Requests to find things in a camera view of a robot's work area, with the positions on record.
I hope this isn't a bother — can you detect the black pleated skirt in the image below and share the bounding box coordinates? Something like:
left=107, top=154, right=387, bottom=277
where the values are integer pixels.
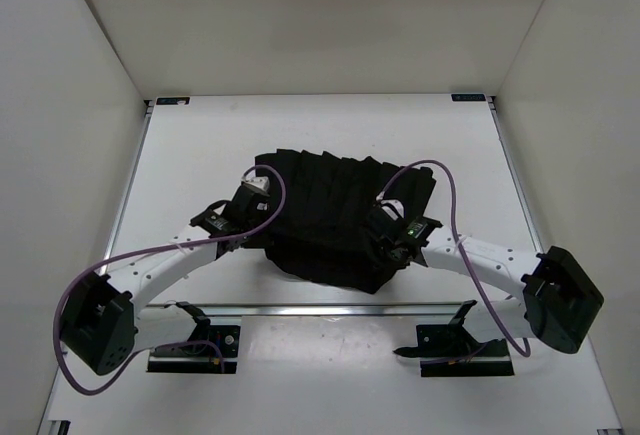
left=246, top=149, right=436, bottom=294

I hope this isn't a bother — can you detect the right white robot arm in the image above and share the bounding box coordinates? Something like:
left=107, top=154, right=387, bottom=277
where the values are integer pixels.
left=364, top=201, right=604, bottom=356

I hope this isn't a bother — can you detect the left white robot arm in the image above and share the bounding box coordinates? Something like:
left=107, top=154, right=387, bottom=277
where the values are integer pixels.
left=54, top=176, right=276, bottom=376

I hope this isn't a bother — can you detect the left blue table label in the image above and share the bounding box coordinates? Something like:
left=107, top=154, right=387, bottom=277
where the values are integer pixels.
left=155, top=97, right=190, bottom=106

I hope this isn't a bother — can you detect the blue table label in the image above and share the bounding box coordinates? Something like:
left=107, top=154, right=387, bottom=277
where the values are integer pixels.
left=155, top=97, right=190, bottom=106
left=451, top=93, right=486, bottom=102

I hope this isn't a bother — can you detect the right blue table label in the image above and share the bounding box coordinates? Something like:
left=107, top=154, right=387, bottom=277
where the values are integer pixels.
left=451, top=93, right=486, bottom=102

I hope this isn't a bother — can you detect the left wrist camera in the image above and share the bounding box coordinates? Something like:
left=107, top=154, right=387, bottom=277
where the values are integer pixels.
left=242, top=176, right=270, bottom=196

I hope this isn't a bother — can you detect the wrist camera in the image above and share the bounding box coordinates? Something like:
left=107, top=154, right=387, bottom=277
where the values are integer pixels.
left=367, top=199, right=407, bottom=237
left=242, top=176, right=270, bottom=196

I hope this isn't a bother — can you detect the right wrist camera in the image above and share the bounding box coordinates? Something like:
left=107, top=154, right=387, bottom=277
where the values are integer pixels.
left=367, top=199, right=407, bottom=237

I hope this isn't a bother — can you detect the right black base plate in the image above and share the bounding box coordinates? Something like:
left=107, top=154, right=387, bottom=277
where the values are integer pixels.
left=416, top=325, right=515, bottom=378

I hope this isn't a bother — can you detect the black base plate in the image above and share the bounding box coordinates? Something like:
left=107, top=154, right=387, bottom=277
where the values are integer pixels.
left=416, top=325, right=515, bottom=378
left=147, top=316, right=241, bottom=375

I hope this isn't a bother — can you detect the aluminium table rail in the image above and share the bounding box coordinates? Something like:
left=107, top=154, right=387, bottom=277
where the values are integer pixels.
left=99, top=99, right=156, bottom=261

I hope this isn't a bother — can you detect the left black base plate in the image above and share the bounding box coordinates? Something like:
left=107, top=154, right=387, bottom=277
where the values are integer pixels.
left=147, top=316, right=241, bottom=375

